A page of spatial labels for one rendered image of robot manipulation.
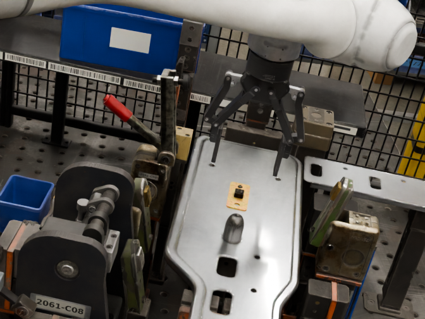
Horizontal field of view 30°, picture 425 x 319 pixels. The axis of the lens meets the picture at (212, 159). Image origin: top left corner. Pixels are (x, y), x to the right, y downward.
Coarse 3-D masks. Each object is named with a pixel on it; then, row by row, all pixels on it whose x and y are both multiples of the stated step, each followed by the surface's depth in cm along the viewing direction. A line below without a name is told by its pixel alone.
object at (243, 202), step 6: (234, 186) 147; (246, 186) 148; (228, 192) 145; (234, 192) 145; (246, 192) 146; (228, 198) 144; (234, 198) 144; (240, 198) 144; (246, 198) 145; (228, 204) 142; (234, 204) 142; (240, 204) 142; (246, 204) 143; (240, 210) 141; (246, 210) 142
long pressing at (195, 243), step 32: (192, 160) 152; (224, 160) 155; (256, 160) 157; (288, 160) 159; (192, 192) 144; (224, 192) 145; (256, 192) 147; (288, 192) 149; (192, 224) 135; (224, 224) 137; (256, 224) 139; (288, 224) 141; (192, 256) 128; (224, 256) 130; (288, 256) 133; (192, 288) 122; (224, 288) 123; (256, 288) 124; (288, 288) 126
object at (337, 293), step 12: (312, 288) 128; (324, 288) 129; (336, 288) 129; (348, 288) 130; (312, 300) 128; (324, 300) 127; (336, 300) 127; (348, 300) 127; (300, 312) 131; (312, 312) 129; (324, 312) 129; (336, 312) 128
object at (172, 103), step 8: (168, 72) 134; (152, 80) 135; (160, 80) 133; (168, 80) 133; (176, 80) 134; (184, 80) 133; (160, 88) 134; (168, 88) 133; (184, 88) 134; (168, 96) 134; (168, 104) 135; (168, 112) 136; (168, 120) 137; (168, 128) 137; (168, 136) 138; (168, 144) 139
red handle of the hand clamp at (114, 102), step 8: (112, 96) 137; (104, 104) 138; (112, 104) 137; (120, 104) 138; (120, 112) 138; (128, 112) 138; (128, 120) 139; (136, 120) 139; (136, 128) 139; (144, 128) 139; (144, 136) 140; (152, 136) 140; (152, 144) 141; (160, 144) 140
